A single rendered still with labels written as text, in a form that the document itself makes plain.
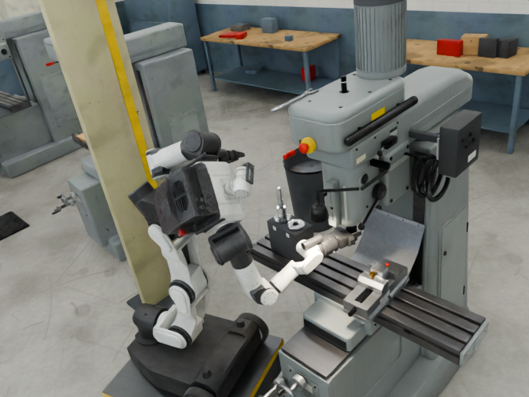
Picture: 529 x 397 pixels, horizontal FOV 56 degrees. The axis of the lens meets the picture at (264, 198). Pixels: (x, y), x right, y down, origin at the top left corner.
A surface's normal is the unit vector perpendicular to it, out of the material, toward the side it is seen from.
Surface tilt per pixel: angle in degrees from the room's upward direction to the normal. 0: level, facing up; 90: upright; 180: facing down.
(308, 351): 0
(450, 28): 90
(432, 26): 90
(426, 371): 0
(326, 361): 0
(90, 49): 90
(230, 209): 57
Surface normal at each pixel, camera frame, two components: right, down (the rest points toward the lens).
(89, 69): 0.70, 0.28
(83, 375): -0.14, -0.85
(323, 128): -0.62, 0.47
